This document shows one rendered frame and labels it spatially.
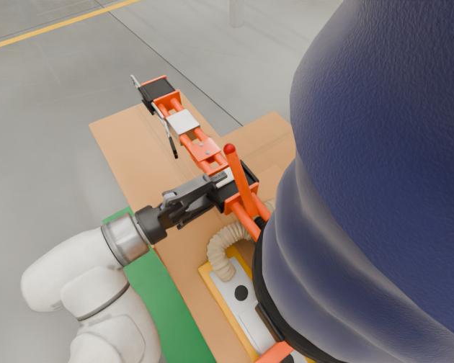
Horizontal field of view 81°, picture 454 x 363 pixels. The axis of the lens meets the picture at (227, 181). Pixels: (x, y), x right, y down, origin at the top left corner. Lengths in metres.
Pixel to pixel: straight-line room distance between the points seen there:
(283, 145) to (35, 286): 1.31
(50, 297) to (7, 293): 1.62
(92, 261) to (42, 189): 1.92
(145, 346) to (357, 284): 0.45
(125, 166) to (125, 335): 0.60
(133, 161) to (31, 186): 1.56
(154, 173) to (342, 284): 0.83
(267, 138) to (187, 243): 1.03
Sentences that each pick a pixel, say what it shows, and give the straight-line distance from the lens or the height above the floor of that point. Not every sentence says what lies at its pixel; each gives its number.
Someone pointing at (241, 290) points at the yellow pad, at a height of 1.12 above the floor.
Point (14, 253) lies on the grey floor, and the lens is 2.25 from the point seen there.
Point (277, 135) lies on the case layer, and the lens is 1.60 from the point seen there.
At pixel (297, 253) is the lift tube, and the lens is 0.21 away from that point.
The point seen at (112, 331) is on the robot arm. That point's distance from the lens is 0.54.
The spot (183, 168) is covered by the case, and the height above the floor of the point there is 0.94.
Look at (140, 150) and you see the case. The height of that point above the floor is 0.94.
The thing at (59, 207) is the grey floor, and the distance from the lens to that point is 2.26.
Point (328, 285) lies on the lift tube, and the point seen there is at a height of 1.52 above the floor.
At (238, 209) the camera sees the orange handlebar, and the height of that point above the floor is 1.21.
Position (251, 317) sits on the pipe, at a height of 1.12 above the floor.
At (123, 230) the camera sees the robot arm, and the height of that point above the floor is 1.25.
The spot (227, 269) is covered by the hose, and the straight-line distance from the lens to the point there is 0.58.
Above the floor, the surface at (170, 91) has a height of 1.23.
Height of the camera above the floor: 1.70
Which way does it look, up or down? 57 degrees down
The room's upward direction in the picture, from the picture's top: straight up
